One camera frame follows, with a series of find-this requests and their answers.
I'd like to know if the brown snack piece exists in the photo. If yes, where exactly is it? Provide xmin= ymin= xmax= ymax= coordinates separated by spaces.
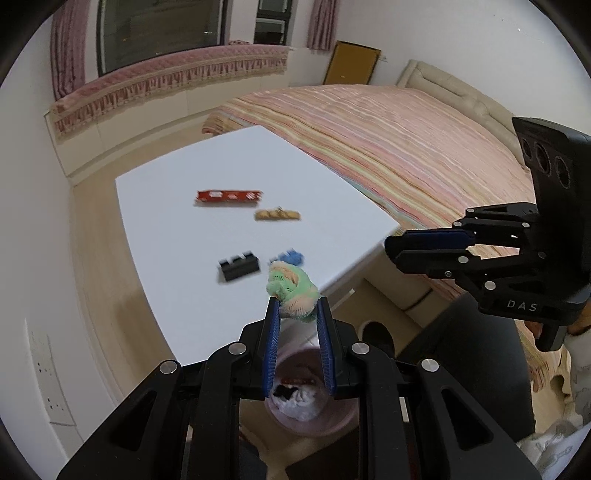
xmin=255 ymin=208 xmax=302 ymax=222

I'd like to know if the pink waste bin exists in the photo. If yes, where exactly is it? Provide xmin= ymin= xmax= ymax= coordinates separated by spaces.
xmin=264 ymin=346 xmax=362 ymax=437

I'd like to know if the small blue object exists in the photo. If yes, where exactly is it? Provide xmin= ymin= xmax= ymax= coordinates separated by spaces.
xmin=269 ymin=249 xmax=305 ymax=267

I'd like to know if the pink curtain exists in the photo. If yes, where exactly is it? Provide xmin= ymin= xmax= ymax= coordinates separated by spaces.
xmin=50 ymin=0 xmax=89 ymax=101
xmin=307 ymin=0 xmax=343 ymax=51

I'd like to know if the beige padded headboard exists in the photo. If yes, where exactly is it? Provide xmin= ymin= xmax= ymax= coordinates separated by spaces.
xmin=396 ymin=59 xmax=532 ymax=172

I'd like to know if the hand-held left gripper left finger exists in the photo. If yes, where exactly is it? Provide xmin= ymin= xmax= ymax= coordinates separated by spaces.
xmin=55 ymin=298 xmax=282 ymax=480

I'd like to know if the pink quilted window seat cushion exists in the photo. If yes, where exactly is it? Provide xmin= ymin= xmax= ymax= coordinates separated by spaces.
xmin=50 ymin=41 xmax=294 ymax=136

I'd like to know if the white window seat cabinet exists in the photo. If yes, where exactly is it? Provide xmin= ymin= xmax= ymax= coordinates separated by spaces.
xmin=44 ymin=74 xmax=293 ymax=186

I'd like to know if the yellow board with black frame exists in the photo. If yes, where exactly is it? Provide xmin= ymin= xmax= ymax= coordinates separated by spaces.
xmin=322 ymin=41 xmax=382 ymax=86

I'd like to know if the green and pink fluffy ball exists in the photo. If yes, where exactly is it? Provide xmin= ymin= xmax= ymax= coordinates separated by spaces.
xmin=266 ymin=260 xmax=320 ymax=324

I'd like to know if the person's right hand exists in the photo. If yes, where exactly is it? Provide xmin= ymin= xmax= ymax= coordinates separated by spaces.
xmin=567 ymin=311 xmax=591 ymax=337

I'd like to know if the crumpled white tissue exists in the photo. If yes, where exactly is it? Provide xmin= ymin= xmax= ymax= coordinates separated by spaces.
xmin=270 ymin=384 xmax=328 ymax=422

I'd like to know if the person's patterned pyjama leg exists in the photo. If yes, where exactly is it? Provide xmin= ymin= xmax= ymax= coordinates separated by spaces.
xmin=516 ymin=406 xmax=589 ymax=480

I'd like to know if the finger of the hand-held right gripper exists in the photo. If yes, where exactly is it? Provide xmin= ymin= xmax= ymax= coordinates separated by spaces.
xmin=402 ymin=202 xmax=541 ymax=252
xmin=384 ymin=234 xmax=544 ymax=301

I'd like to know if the black plastic block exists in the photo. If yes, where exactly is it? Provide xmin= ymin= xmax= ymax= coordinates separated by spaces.
xmin=218 ymin=251 xmax=260 ymax=283

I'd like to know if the white wall socket panel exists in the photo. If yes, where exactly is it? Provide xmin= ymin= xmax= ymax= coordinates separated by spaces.
xmin=28 ymin=329 xmax=77 ymax=426

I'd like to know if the small dark window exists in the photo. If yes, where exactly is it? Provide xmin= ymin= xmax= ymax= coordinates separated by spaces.
xmin=254 ymin=0 xmax=294 ymax=46

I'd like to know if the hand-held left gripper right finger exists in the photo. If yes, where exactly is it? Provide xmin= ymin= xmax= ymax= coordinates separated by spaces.
xmin=316 ymin=296 xmax=541 ymax=480

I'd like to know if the red snack wrapper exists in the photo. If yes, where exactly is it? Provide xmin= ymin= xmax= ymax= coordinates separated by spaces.
xmin=194 ymin=189 xmax=264 ymax=207

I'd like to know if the large dark window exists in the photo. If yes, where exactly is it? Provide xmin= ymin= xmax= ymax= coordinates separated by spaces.
xmin=95 ymin=0 xmax=230 ymax=77

